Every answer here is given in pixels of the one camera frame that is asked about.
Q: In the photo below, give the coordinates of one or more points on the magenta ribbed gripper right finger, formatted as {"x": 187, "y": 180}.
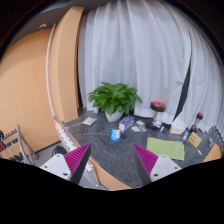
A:
{"x": 145, "y": 161}

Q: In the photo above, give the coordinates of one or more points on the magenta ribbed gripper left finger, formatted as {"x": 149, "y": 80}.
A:
{"x": 76, "y": 161}

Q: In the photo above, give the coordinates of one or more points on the green folded towel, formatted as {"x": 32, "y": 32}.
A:
{"x": 173, "y": 149}

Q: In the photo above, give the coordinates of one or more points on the small black round cap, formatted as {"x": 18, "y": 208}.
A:
{"x": 123, "y": 136}

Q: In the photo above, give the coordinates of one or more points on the blue white small packet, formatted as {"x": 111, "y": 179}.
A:
{"x": 115, "y": 135}

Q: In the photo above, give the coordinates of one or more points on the grey paper sheet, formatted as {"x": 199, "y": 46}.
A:
{"x": 89, "y": 121}

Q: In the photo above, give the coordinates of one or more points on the purple white cardboard box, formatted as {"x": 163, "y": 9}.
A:
{"x": 126, "y": 123}

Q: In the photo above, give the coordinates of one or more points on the white carton box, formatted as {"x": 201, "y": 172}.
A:
{"x": 177, "y": 126}

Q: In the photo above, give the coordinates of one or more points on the white plant pot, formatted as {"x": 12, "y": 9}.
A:
{"x": 114, "y": 117}

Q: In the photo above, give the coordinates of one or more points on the yellow card sign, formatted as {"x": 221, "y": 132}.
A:
{"x": 194, "y": 139}

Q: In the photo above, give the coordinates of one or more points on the red black round stool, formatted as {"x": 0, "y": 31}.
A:
{"x": 157, "y": 107}

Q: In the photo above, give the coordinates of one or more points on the green potted plant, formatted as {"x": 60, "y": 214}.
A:
{"x": 114, "y": 97}

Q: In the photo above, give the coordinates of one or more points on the white sheer curtain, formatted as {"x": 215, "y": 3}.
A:
{"x": 154, "y": 49}

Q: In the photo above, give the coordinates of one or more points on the white cable duct strip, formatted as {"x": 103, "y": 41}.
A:
{"x": 57, "y": 164}

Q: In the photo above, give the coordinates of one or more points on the metal cart frame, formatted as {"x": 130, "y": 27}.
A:
{"x": 15, "y": 147}

